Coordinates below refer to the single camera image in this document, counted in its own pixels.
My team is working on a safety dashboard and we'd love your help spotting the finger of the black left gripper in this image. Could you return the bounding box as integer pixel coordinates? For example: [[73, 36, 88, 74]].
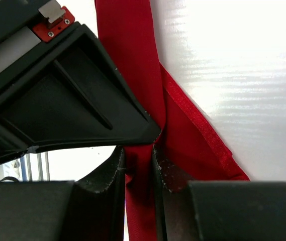
[[0, 23, 161, 164]]

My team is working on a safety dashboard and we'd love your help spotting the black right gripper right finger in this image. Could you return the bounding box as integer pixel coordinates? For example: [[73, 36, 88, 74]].
[[152, 145, 202, 240]]

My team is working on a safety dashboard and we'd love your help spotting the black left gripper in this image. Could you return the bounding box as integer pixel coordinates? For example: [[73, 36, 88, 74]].
[[0, 1, 75, 96]]

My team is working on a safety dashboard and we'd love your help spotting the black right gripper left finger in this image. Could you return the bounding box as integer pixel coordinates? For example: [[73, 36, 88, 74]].
[[62, 146, 126, 240]]

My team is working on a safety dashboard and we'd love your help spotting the red cloth napkin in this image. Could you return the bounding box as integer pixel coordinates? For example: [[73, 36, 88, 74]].
[[95, 1, 248, 240]]

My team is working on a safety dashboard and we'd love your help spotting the aluminium mounting rail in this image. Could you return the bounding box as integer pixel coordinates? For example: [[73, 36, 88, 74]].
[[19, 152, 51, 182]]

